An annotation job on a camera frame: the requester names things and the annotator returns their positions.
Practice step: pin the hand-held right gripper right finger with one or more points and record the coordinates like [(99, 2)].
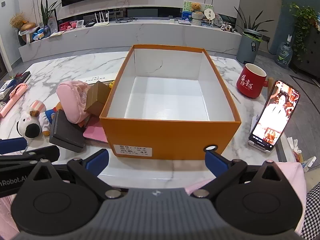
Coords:
[(214, 160)]

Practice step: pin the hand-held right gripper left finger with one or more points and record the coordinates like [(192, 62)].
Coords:
[(97, 160)]

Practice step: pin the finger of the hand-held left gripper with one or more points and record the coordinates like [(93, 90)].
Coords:
[(37, 153), (12, 145)]

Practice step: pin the plush toy with striped hat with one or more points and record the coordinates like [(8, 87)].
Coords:
[(25, 123)]

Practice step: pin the white cardboard box orange rim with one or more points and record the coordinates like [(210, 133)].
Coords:
[(150, 135)]

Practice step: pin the pink pouch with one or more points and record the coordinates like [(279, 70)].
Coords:
[(68, 100)]

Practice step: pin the gold gift box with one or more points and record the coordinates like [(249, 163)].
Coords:
[(96, 97)]

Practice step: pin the pink notebook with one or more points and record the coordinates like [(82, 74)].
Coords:
[(96, 132)]

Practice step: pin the black flat box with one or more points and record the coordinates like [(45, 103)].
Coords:
[(65, 132)]

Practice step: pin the white phone stand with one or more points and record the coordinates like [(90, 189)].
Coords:
[(252, 144)]

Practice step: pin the pink selfie stick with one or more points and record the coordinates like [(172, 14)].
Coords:
[(13, 96)]

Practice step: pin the white and blue box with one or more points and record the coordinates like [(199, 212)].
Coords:
[(6, 87)]

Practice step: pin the dark book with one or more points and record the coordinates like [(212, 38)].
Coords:
[(22, 78)]

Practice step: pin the smartphone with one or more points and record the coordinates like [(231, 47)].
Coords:
[(275, 115)]

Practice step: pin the small yellow toy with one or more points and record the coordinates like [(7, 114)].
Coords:
[(112, 84)]

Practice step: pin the red mug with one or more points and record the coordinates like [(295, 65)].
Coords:
[(247, 87)]

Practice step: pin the white long flat box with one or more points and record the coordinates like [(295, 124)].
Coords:
[(100, 78)]

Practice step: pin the crumpled white tissues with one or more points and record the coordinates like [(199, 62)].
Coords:
[(296, 150)]

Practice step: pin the houndstooth cushion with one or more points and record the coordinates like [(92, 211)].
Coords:
[(312, 212)]

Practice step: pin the brown gourd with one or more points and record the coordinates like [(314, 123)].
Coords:
[(28, 27)]

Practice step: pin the grey trash bin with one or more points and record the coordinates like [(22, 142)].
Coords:
[(248, 46)]

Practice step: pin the dried flower bunch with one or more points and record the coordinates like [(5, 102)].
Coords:
[(17, 20)]

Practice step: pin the marble television cabinet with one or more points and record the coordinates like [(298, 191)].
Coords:
[(125, 35)]

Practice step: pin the clear water bottle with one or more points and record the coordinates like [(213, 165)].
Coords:
[(284, 52)]

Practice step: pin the pink toys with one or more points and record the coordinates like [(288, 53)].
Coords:
[(67, 26)]

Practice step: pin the black and white striped toy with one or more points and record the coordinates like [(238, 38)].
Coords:
[(228, 27)]

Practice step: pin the potted green plant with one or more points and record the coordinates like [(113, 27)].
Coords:
[(46, 13)]

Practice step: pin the small white clock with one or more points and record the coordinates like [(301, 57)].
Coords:
[(80, 23)]

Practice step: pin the white router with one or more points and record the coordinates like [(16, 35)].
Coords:
[(101, 21)]

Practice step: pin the patterned plate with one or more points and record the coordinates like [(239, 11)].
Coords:
[(218, 20)]

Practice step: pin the dark cabinet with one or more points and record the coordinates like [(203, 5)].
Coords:
[(310, 55)]

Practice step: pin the green snake plant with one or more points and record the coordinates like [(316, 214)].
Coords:
[(251, 21)]

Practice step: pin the white round fan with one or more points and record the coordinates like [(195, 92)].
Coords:
[(209, 13)]

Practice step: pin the brown teddy bear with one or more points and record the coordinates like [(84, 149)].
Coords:
[(196, 7)]

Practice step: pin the green vine plant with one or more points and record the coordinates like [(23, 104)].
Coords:
[(303, 20)]

